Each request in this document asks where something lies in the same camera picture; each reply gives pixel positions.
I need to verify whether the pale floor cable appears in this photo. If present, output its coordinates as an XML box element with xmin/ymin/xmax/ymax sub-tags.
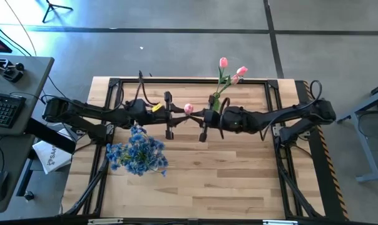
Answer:
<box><xmin>4</xmin><ymin>0</ymin><xmax>37</xmax><ymax>57</ymax></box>

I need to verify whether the grey metal desk frame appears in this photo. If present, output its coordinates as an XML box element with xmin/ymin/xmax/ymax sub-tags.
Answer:
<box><xmin>334</xmin><ymin>79</ymin><xmax>378</xmax><ymax>184</ymax></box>

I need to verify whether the black right shoulder cable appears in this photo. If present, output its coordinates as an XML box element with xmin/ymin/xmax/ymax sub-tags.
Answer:
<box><xmin>310</xmin><ymin>80</ymin><xmax>324</xmax><ymax>103</ymax></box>

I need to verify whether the grey office desk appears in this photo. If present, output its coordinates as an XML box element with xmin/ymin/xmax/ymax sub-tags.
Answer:
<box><xmin>0</xmin><ymin>54</ymin><xmax>55</xmax><ymax>214</ymax></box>

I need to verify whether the black computer keyboard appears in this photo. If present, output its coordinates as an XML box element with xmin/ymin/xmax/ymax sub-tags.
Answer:
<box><xmin>0</xmin><ymin>91</ymin><xmax>27</xmax><ymax>129</ymax></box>

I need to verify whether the black tripod stand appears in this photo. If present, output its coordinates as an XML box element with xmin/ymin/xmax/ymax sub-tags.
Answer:
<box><xmin>41</xmin><ymin>0</ymin><xmax>74</xmax><ymax>24</ymax></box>

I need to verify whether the black aluminium table frame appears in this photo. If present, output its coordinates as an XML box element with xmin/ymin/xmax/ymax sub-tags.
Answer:
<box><xmin>59</xmin><ymin>77</ymin><xmax>326</xmax><ymax>224</ymax></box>

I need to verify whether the black desk support beam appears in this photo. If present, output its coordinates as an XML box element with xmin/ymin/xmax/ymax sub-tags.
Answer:
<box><xmin>24</xmin><ymin>117</ymin><xmax>78</xmax><ymax>154</ymax></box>

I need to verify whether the green glass vase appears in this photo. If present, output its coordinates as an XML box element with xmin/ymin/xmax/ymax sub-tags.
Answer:
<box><xmin>212</xmin><ymin>92</ymin><xmax>223</xmax><ymax>112</ymax></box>

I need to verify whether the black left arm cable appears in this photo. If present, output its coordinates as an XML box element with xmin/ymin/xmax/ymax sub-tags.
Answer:
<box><xmin>121</xmin><ymin>71</ymin><xmax>161</xmax><ymax>109</ymax></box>

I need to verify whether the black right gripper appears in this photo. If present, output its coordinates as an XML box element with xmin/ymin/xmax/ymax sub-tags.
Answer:
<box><xmin>190</xmin><ymin>95</ymin><xmax>223</xmax><ymax>143</ymax></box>

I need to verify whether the white printed paper sheet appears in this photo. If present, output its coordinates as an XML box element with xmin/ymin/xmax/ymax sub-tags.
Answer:
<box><xmin>32</xmin><ymin>139</ymin><xmax>73</xmax><ymax>175</ymax></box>

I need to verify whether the silver frame bracket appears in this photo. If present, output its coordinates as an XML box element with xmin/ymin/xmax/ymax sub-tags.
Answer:
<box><xmin>263</xmin><ymin>219</ymin><xmax>298</xmax><ymax>225</ymax></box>
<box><xmin>88</xmin><ymin>218</ymin><xmax>124</xmax><ymax>225</ymax></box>

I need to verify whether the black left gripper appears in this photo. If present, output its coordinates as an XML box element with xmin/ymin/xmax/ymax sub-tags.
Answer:
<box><xmin>150</xmin><ymin>91</ymin><xmax>191</xmax><ymax>141</ymax></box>

